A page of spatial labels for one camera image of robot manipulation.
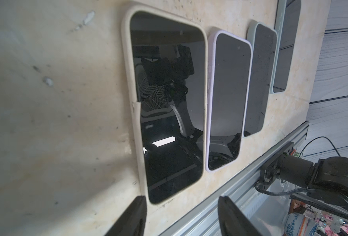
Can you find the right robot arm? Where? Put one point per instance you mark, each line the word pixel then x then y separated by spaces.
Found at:
pixel 327 179

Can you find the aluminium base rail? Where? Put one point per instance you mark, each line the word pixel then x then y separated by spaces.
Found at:
pixel 203 219

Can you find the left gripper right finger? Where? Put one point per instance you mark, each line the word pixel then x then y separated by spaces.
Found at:
pixel 232 221

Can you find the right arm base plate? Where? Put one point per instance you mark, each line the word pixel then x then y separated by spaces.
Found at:
pixel 270 170

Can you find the black phone purple case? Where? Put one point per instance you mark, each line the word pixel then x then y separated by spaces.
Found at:
pixel 229 61

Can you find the black phone green case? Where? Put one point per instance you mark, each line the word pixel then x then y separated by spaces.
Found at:
pixel 287 21

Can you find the black phone grey-green case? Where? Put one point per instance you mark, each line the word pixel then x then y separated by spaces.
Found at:
pixel 264 41

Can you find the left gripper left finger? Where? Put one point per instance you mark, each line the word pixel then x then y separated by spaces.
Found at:
pixel 132 221

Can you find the black phone cream case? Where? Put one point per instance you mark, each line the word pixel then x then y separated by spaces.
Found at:
pixel 166 68

